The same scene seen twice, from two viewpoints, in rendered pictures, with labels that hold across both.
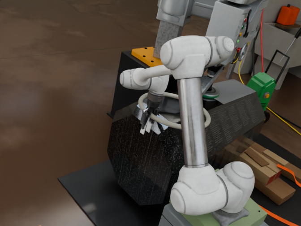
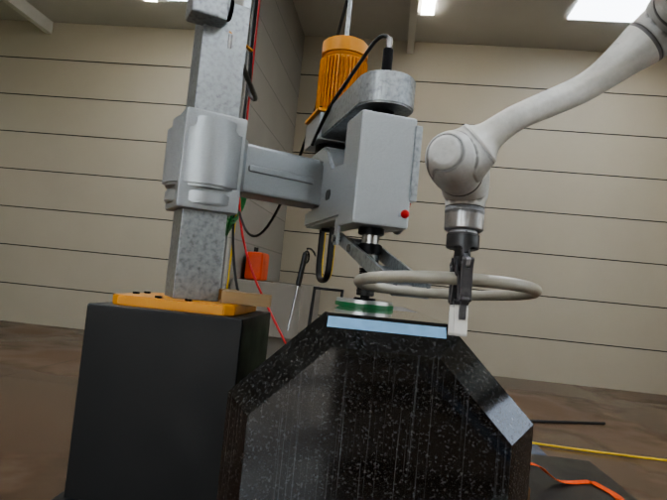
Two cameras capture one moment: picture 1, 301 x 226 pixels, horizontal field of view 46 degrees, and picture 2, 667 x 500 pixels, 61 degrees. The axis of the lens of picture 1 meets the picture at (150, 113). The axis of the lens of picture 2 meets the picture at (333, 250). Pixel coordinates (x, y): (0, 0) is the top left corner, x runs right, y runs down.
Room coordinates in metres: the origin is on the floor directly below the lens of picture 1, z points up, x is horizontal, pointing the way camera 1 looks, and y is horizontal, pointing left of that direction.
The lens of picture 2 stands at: (1.05, 1.03, 0.91)
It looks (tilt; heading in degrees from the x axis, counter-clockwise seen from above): 3 degrees up; 322
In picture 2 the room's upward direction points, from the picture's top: 6 degrees clockwise
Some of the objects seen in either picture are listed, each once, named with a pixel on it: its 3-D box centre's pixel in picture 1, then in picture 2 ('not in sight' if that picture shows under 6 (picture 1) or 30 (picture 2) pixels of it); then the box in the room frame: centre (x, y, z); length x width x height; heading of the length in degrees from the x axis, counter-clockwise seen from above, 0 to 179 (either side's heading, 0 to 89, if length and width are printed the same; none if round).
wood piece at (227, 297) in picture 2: not in sight; (246, 299); (3.12, -0.16, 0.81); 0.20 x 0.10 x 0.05; 56
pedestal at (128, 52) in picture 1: (155, 93); (180, 395); (3.33, 0.00, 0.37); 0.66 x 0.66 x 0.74; 48
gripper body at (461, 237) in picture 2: (152, 106); (462, 252); (1.89, 0.00, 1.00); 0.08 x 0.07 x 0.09; 142
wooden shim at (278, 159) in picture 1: (275, 157); not in sight; (3.09, -1.35, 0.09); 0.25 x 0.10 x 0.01; 52
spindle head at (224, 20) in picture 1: (227, 31); (369, 180); (2.74, -0.43, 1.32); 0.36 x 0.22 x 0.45; 157
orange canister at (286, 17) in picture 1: (290, 15); (258, 266); (5.71, -1.73, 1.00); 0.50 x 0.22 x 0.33; 136
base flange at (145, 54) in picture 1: (164, 58); (190, 302); (3.33, 0.00, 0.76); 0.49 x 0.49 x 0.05; 48
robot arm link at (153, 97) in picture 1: (155, 95); (464, 221); (1.90, 0.00, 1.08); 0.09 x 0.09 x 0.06
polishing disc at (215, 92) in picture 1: (206, 89); (364, 301); (2.66, -0.40, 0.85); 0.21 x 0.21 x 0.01
